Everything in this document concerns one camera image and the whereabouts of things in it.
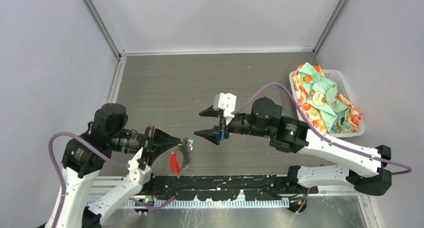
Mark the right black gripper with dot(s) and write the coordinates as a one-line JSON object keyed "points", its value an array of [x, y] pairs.
{"points": [[213, 134]]}

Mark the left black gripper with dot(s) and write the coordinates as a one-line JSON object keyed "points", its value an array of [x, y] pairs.
{"points": [[161, 142]]}

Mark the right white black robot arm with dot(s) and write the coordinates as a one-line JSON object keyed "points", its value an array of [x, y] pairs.
{"points": [[363, 169]]}

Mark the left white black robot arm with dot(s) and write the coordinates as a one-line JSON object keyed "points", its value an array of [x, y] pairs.
{"points": [[78, 160]]}

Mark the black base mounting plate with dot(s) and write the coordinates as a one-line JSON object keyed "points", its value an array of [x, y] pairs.
{"points": [[220, 187]]}

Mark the colourful patterned cloth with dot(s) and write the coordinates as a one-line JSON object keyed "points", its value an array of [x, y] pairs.
{"points": [[321, 102]]}

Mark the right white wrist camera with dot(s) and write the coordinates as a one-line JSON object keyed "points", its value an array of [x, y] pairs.
{"points": [[225, 103]]}

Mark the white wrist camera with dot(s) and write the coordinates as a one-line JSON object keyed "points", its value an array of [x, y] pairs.
{"points": [[136, 173], [225, 103]]}

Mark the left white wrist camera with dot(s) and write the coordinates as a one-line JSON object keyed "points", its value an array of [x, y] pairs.
{"points": [[136, 173]]}

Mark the aluminium frame rail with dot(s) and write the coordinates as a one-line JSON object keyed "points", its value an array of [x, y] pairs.
{"points": [[106, 189]]}

